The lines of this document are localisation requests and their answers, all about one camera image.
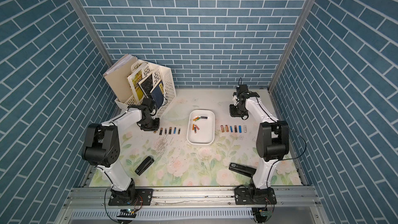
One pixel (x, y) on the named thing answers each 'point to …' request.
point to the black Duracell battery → (161, 130)
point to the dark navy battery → (202, 117)
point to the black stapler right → (246, 170)
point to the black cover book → (146, 84)
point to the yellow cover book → (138, 94)
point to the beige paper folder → (116, 76)
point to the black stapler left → (144, 165)
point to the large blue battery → (240, 129)
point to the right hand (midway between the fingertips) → (234, 114)
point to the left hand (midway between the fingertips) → (159, 128)
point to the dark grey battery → (165, 131)
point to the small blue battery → (174, 131)
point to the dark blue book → (158, 94)
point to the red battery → (197, 127)
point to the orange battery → (197, 117)
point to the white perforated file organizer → (159, 74)
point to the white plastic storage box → (201, 128)
